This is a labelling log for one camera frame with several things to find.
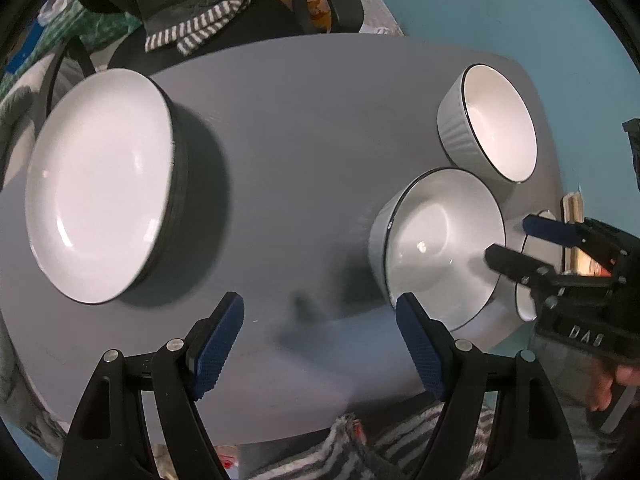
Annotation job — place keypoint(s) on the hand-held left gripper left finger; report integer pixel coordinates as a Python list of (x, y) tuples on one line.
[(217, 350)]

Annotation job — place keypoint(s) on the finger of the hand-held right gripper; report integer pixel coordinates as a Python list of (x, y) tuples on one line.
[(520, 267), (550, 229)]

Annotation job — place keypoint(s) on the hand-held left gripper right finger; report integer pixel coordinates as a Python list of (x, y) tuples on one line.
[(422, 350)]

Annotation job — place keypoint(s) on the white ribbed bowl black rim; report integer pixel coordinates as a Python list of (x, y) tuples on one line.
[(500, 120), (524, 307), (430, 230)]

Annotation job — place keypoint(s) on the person's right hand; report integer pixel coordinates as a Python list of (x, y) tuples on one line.
[(600, 385)]

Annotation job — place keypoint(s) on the silver plastic sheet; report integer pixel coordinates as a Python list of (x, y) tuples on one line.
[(555, 375)]

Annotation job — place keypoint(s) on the zebra striped cloth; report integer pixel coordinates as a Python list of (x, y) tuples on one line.
[(310, 455)]

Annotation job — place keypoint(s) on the white crumpled cloth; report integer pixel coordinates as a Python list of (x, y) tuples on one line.
[(382, 30)]

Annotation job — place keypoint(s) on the orange bag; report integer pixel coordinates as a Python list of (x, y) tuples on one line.
[(317, 5)]

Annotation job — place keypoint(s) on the black office chair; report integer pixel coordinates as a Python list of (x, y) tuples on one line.
[(270, 20)]

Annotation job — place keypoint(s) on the grey fleece garment striped hem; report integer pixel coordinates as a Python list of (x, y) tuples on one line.
[(175, 15)]

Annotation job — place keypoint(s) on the wooden frame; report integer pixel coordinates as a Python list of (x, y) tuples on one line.
[(575, 210)]

